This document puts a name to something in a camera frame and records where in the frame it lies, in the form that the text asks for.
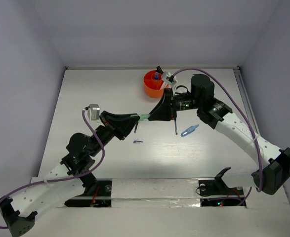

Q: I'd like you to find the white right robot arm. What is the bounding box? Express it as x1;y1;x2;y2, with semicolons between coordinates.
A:
148;74;290;195

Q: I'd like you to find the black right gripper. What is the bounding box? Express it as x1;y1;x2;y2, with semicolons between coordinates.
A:
148;86;203;119

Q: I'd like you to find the pink highlighter black body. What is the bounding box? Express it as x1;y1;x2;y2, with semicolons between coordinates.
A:
156;66;164;75

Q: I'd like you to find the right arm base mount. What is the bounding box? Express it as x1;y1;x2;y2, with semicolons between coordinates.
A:
195;167;246;206

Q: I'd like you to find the blue translucent utility knife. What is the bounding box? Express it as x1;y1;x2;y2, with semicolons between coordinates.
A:
180;124;199;137

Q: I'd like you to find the blue ballpoint pen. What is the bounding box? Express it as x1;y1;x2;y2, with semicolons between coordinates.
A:
174;118;178;135

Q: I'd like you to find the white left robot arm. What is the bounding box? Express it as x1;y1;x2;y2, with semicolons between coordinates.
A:
0;111;149;237

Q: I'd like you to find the orange round organizer container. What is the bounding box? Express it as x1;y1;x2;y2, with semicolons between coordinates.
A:
143;70;164;98

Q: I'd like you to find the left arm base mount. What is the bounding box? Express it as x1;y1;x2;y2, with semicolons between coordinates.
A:
64;179;112;208

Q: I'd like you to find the green translucent utility knife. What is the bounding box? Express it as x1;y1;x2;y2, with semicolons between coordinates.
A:
138;114;150;122

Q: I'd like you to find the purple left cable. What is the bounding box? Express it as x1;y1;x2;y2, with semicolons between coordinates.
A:
0;110;106;228

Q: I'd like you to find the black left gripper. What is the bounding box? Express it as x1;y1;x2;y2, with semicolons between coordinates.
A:
90;112;142;157

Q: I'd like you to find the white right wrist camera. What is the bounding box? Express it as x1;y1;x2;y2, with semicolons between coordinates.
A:
161;72;177;90

